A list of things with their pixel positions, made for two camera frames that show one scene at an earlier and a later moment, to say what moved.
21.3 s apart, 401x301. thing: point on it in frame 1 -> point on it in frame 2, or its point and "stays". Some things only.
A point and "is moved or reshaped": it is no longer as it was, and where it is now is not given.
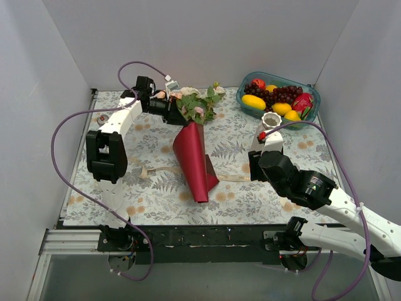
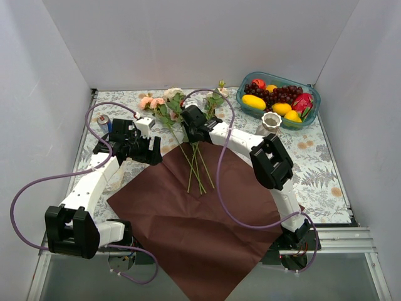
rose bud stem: (212, 95) -> (222, 85)
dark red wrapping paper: (189, 144) is moved or reshaped
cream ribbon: (144, 172) is moved or reshaped
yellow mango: (253, 102) stays
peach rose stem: (162, 95) -> (156, 104)
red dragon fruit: (303, 105) stays
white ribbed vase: (271, 120) stays
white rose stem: (189, 103) is moved or reshaped
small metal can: (102, 120) stays
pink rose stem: (193, 112) is moved or reshaped
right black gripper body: (254, 166) -> (190, 135)
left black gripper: (172, 113) -> (145, 150)
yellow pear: (292, 115) stays
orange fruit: (270, 88) stays
